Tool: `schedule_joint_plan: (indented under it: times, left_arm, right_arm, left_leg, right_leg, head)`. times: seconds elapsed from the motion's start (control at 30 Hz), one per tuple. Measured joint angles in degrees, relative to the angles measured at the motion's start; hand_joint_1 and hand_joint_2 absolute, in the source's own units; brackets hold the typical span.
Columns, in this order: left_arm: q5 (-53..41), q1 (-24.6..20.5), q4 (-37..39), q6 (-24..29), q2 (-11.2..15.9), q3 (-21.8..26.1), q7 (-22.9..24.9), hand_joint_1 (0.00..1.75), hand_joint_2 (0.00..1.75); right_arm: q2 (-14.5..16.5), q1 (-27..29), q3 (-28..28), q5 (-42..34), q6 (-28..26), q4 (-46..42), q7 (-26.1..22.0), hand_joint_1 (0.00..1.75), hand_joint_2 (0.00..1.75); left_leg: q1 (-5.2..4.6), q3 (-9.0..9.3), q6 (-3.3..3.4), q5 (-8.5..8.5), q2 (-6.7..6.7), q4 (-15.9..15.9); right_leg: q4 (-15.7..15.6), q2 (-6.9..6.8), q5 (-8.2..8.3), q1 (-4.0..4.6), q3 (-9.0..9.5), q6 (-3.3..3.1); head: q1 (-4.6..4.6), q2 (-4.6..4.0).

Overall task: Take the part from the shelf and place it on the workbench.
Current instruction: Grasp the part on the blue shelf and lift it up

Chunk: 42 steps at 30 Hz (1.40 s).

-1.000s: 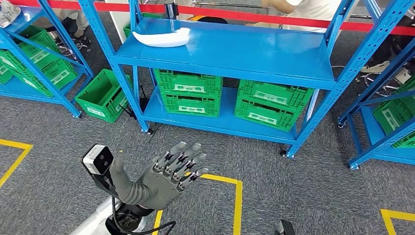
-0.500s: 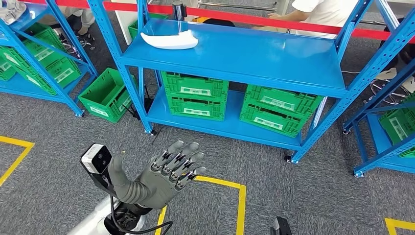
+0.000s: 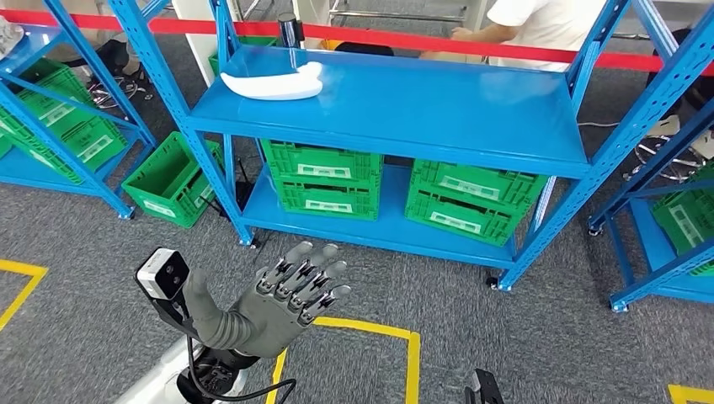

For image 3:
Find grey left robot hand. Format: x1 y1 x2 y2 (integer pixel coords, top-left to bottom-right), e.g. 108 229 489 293
183 241 353 359

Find white curved plastic part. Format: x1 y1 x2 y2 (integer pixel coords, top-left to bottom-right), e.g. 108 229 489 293
220 61 325 102

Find blue steel shelf rack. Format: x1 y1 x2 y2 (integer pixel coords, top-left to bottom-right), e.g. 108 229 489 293
109 0 714 294
588 111 714 313
0 0 157 221

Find translucent white plastic part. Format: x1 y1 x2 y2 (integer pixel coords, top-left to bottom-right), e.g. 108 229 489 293
0 15 26 60

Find open green plastic crate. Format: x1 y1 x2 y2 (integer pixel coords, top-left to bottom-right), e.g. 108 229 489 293
121 131 224 230
207 35 279 77

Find chrome stool base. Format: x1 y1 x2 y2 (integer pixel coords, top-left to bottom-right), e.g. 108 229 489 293
624 133 706 183
86 75 154 109

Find black round stool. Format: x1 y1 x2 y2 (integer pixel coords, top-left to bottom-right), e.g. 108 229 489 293
334 41 394 57

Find white desk side panel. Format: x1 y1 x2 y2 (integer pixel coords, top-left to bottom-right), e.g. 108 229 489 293
171 0 236 88

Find red barrier belt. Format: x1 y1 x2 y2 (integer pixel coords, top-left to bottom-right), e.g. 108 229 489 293
0 8 714 77

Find seated person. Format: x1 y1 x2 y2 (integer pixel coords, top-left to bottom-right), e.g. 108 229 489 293
47 30 143 85
421 0 609 72

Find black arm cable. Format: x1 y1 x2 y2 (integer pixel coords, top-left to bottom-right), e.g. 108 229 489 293
186 334 298 404

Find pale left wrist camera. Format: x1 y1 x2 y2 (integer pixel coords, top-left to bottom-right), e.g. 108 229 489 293
135 247 191 300

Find black right camera bracket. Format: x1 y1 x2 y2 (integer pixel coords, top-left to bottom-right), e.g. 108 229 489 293
466 369 506 404

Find black barrier post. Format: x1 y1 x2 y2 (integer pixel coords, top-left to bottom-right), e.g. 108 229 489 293
277 12 305 51

